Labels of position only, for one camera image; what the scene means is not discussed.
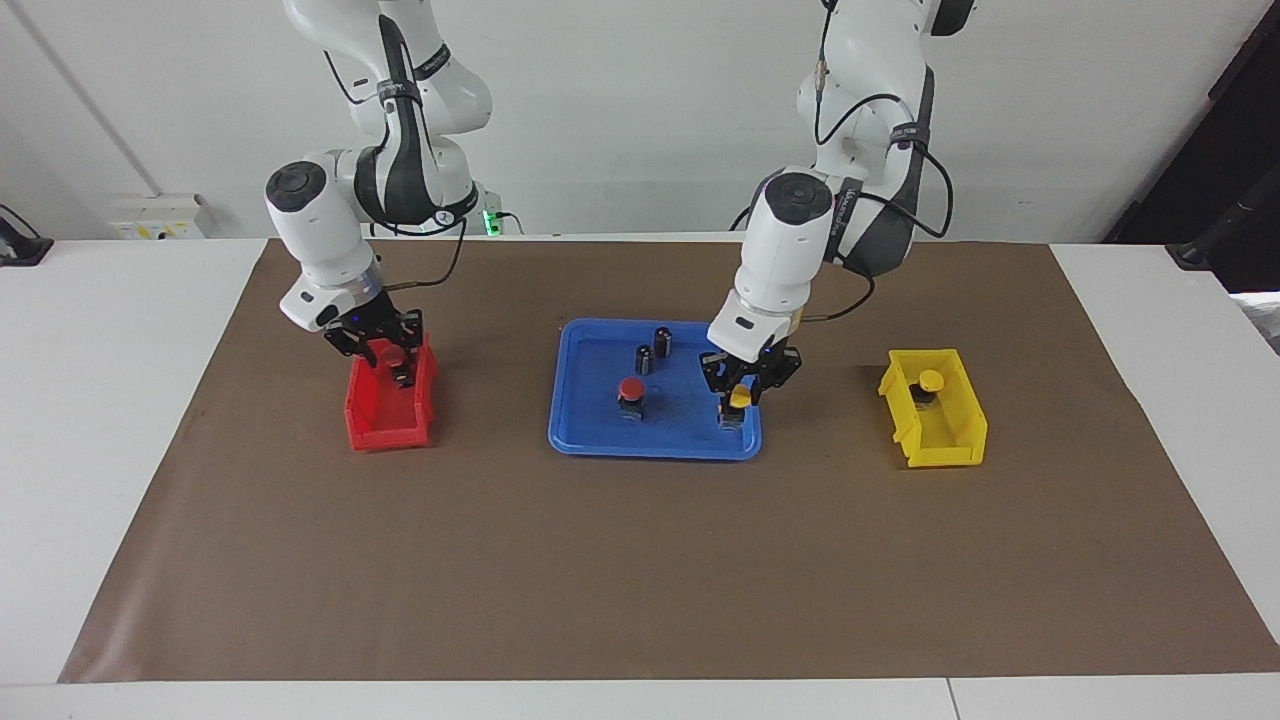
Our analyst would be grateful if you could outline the red plastic bin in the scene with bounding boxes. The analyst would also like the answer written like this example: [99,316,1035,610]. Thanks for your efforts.
[344,335,439,453]

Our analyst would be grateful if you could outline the black clamp mount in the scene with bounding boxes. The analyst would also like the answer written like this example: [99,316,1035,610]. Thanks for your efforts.
[0,205,54,267]

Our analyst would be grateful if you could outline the grey plastic sheet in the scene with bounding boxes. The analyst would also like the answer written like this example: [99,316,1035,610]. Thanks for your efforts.
[1238,290,1280,356]

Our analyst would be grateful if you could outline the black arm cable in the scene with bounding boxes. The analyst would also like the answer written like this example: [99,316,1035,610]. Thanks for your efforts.
[812,0,956,323]
[322,15,471,293]

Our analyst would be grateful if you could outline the brown paper mat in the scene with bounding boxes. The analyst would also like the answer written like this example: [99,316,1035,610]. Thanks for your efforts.
[58,237,1280,685]

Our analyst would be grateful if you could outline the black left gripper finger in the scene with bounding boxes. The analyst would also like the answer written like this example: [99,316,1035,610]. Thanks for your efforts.
[700,355,736,413]
[752,350,803,406]

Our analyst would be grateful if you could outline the blue plastic tray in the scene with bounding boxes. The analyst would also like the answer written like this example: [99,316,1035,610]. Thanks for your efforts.
[547,318,764,461]

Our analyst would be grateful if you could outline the black tripod stand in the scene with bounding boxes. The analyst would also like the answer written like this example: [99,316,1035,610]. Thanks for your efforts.
[1165,190,1280,273]

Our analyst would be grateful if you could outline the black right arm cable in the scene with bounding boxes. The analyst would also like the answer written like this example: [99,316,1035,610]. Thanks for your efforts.
[322,15,471,293]

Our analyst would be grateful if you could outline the yellow plastic bin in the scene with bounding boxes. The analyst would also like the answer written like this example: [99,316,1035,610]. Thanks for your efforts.
[878,348,989,469]

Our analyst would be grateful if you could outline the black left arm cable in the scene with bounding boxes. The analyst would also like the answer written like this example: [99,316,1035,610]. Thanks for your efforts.
[812,0,956,323]

